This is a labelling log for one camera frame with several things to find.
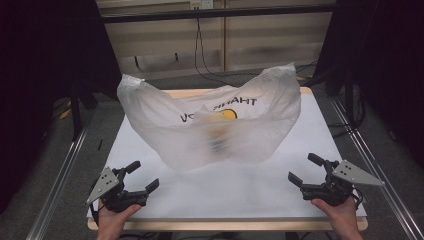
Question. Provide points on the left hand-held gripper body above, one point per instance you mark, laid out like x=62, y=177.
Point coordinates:
x=116, y=198

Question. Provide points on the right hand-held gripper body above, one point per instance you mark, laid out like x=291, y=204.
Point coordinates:
x=335, y=191

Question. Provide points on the white printed plastic bag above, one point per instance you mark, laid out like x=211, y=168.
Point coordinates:
x=166, y=133

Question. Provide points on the person's left hand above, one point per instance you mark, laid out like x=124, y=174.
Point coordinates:
x=111, y=223

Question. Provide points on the person's right hand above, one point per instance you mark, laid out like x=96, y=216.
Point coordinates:
x=343, y=220

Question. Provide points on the small black floor item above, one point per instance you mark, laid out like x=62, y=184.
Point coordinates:
x=100, y=144

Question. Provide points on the black metal stand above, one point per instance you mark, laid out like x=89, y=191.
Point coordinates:
x=76, y=113
x=349, y=100

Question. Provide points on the yellow floor item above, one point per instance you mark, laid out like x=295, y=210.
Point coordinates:
x=65, y=113

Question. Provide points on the black curtain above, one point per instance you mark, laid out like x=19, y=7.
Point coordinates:
x=386, y=60
x=40, y=83

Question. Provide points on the black horizontal bar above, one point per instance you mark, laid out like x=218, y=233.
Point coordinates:
x=213, y=13

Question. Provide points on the metal floor rail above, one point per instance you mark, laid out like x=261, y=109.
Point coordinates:
x=376, y=166
x=61, y=180

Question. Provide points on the white wall socket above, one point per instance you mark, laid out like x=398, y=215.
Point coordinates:
x=201, y=4

